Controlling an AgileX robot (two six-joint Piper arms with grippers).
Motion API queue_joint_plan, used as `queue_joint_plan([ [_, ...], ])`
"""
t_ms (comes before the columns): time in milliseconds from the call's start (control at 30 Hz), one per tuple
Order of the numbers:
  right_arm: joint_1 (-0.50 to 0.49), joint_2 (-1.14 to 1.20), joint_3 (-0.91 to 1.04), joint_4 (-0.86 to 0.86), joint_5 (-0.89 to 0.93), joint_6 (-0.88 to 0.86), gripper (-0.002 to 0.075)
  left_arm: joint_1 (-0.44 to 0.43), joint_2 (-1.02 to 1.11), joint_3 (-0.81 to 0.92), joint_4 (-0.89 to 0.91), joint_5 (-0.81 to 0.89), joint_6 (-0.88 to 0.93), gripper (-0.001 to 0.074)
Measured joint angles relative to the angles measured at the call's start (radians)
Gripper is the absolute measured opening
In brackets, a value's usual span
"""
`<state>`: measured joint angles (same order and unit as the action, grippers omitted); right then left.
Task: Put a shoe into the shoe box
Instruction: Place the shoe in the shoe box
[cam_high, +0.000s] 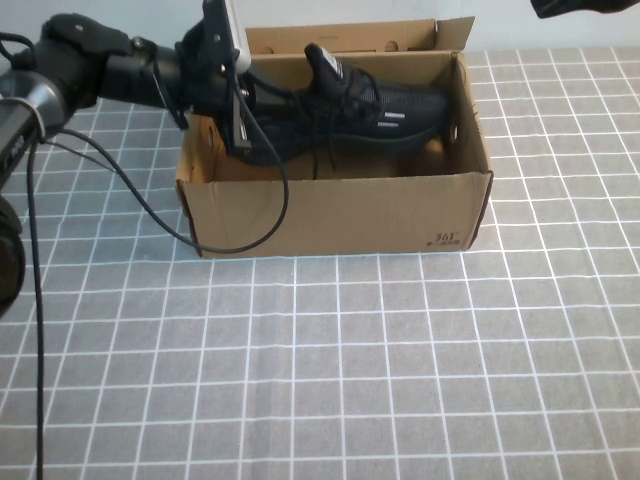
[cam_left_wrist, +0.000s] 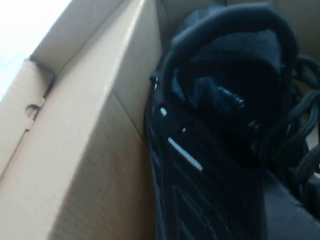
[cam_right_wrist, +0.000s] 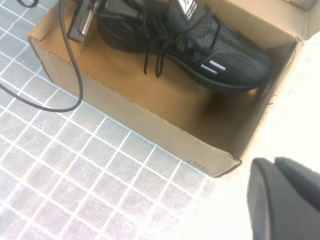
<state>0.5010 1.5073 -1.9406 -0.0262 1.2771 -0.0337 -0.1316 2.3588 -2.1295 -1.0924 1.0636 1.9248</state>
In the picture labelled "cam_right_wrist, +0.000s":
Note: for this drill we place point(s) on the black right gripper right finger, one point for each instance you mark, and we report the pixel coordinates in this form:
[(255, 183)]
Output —
[(295, 205)]

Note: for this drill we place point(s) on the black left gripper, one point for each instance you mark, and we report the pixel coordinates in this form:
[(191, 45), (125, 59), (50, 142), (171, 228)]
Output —
[(82, 25)]

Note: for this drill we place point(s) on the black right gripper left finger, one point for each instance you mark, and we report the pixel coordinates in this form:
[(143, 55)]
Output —
[(257, 190)]

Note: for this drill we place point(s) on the brown cardboard shoe box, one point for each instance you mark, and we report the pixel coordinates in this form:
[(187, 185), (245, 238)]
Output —
[(150, 100)]

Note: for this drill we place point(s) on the black knit sneaker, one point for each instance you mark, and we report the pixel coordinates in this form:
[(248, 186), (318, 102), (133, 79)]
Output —
[(225, 55)]

